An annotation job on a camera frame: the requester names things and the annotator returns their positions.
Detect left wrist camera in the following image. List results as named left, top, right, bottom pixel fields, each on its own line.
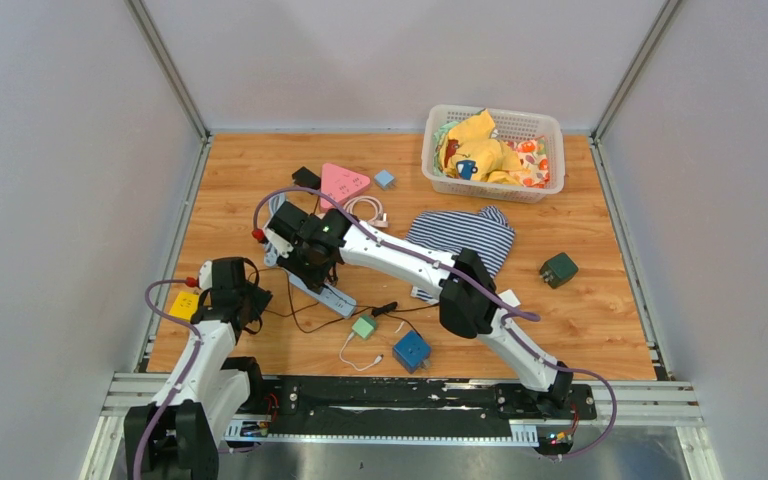
left=198, top=260, right=214, bottom=291

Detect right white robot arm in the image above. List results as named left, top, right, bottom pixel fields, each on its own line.
left=264, top=203, right=573, bottom=418

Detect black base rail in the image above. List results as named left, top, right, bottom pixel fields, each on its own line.
left=224, top=374, right=597, bottom=446

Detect white plastic basket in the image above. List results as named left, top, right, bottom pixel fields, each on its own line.
left=421, top=105, right=566, bottom=203

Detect blue cube charger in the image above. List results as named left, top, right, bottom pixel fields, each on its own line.
left=392, top=330, right=431, bottom=374

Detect white cube charger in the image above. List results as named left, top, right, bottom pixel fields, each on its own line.
left=498, top=289, right=521, bottom=308

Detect pink coiled cable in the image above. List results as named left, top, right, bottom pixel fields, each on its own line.
left=344, top=195, right=390, bottom=230

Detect yellow clothes in basket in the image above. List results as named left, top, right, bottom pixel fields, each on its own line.
left=433, top=110, right=551, bottom=189

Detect yellow power adapter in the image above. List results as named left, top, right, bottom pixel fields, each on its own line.
left=167, top=291, right=199, bottom=323

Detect black adapter with cable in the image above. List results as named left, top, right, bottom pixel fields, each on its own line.
left=251, top=264, right=438, bottom=336

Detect blue striped shirt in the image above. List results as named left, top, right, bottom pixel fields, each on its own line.
left=405, top=206, right=516, bottom=278

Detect light blue small charger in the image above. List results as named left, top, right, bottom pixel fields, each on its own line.
left=373, top=170, right=396, bottom=190

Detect black adapter at back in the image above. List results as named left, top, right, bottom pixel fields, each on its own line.
left=291, top=167, right=322, bottom=190

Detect white usb cable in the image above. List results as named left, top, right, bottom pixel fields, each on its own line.
left=338, top=331, right=385, bottom=374

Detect pink triangular power strip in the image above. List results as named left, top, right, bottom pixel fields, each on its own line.
left=320, top=163, right=372, bottom=211

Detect dark green cube charger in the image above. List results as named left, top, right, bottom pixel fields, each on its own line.
left=539, top=252, right=579, bottom=289

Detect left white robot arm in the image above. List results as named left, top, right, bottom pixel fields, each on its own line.
left=123, top=257, right=277, bottom=479

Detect light blue power strip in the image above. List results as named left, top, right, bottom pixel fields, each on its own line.
left=264, top=245, right=357, bottom=319

